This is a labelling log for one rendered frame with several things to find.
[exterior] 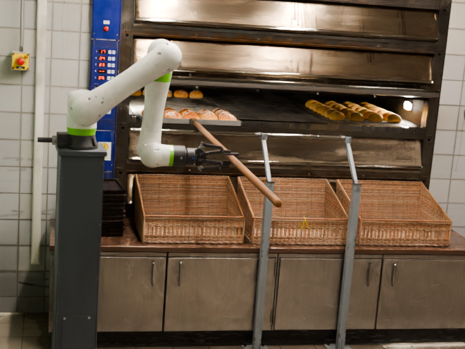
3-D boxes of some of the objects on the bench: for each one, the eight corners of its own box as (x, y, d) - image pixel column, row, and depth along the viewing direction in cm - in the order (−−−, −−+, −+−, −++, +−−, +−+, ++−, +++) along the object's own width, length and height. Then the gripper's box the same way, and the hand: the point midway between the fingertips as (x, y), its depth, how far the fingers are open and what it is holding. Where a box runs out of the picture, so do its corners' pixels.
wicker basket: (232, 221, 515) (235, 175, 509) (323, 222, 527) (327, 178, 521) (250, 245, 468) (254, 195, 463) (349, 246, 480) (354, 197, 474)
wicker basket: (131, 219, 502) (133, 172, 496) (226, 220, 515) (230, 174, 509) (140, 244, 456) (143, 192, 450) (245, 244, 468) (248, 194, 463)
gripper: (185, 136, 380) (237, 138, 385) (182, 172, 383) (234, 174, 389) (187, 139, 373) (241, 142, 378) (185, 176, 376) (238, 177, 382)
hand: (230, 158), depth 383 cm, fingers closed on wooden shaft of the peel, 3 cm apart
